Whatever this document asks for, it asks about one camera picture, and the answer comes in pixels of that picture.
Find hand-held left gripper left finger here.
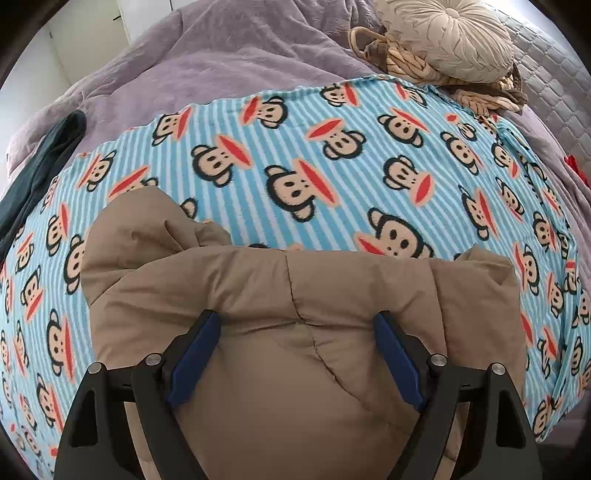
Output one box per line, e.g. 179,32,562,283
55,309,221,480

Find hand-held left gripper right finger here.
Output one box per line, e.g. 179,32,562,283
373,311,543,480

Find brown puffer jacket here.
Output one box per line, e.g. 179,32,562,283
81,187,527,480

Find blue striped monkey print blanket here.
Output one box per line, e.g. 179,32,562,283
0,76,591,480

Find dark green cloth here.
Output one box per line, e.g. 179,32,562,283
0,109,88,259

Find purple bed cover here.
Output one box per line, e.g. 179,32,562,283
4,0,591,195

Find round beige pleated pillow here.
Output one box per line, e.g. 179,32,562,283
373,0,514,85

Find grey quilted bedspread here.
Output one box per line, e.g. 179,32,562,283
485,0,591,153

